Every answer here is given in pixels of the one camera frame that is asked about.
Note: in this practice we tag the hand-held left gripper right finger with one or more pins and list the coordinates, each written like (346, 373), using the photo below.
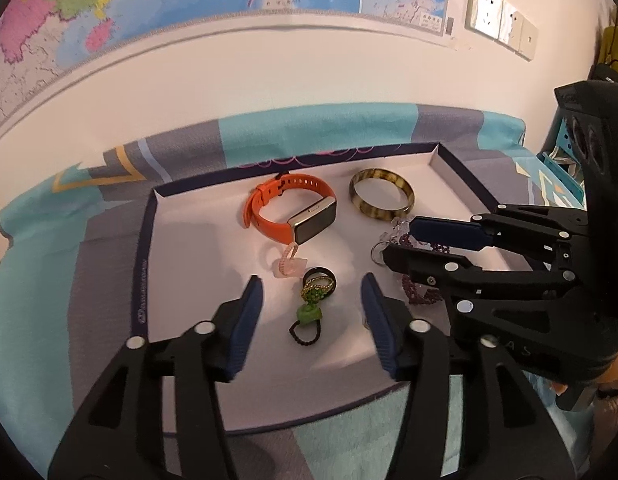
(378, 315)

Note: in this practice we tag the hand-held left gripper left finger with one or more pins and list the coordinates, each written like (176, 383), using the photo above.
(246, 325)

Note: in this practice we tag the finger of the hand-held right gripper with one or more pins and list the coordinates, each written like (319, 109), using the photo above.
(419, 262)
(444, 232)

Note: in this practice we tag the white tray with navy rim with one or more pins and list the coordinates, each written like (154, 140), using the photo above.
(199, 270)

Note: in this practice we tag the person's right forearm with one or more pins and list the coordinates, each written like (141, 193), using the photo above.
(614, 425)

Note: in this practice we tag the person's right hand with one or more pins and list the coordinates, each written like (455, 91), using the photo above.
(614, 377)

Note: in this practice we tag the tortoiseshell bangle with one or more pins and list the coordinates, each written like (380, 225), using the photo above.
(361, 207)

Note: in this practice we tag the orange smart band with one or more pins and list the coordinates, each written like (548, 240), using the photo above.
(274, 227)

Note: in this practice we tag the teal and grey patterned mat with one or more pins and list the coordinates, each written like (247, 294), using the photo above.
(289, 130)

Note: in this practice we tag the yellow hanging bag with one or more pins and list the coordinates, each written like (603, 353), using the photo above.
(616, 50)

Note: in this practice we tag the large white wall socket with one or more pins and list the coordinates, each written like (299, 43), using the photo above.
(484, 7)

